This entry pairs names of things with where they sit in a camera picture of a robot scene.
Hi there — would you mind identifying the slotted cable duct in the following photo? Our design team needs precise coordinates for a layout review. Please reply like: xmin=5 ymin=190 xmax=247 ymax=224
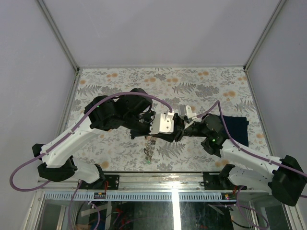
xmin=45 ymin=191 xmax=236 ymax=202

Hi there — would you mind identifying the floral table mat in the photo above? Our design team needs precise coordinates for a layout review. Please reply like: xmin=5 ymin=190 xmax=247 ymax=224
xmin=69 ymin=67 xmax=270 ymax=172

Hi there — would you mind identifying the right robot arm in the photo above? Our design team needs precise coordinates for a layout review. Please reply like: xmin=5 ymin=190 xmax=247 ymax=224
xmin=150 ymin=113 xmax=307 ymax=207

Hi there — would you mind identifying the metal key organizer ring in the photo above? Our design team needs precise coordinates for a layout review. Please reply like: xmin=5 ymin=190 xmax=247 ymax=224
xmin=143 ymin=136 xmax=156 ymax=165

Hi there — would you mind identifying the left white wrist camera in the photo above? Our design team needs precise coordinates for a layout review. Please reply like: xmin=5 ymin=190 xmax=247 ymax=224
xmin=149 ymin=112 xmax=175 ymax=135

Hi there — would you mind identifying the purple cable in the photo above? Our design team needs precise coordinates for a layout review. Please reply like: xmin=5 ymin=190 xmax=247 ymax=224
xmin=9 ymin=92 xmax=173 ymax=230
xmin=196 ymin=100 xmax=307 ymax=228

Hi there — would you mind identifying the aluminium front rail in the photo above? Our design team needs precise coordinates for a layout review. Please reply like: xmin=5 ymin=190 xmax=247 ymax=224
xmin=35 ymin=172 xmax=295 ymax=192

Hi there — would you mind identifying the dark blue cloth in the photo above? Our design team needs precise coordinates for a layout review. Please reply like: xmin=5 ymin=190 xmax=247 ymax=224
xmin=223 ymin=115 xmax=249 ymax=147

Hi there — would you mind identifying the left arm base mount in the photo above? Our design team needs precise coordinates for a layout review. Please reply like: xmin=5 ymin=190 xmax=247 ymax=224
xmin=79 ymin=174 xmax=119 ymax=190

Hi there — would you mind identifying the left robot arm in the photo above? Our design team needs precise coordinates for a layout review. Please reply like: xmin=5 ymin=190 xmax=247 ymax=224
xmin=32 ymin=88 xmax=153 ymax=189

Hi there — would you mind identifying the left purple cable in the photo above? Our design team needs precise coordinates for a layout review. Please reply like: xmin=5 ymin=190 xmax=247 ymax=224
xmin=9 ymin=92 xmax=173 ymax=230

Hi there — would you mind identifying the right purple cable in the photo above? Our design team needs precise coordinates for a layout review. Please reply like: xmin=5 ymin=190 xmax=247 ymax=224
xmin=196 ymin=100 xmax=307 ymax=228

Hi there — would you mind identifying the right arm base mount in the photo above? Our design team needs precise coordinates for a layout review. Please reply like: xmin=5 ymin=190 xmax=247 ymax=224
xmin=202 ymin=172 xmax=245 ymax=190

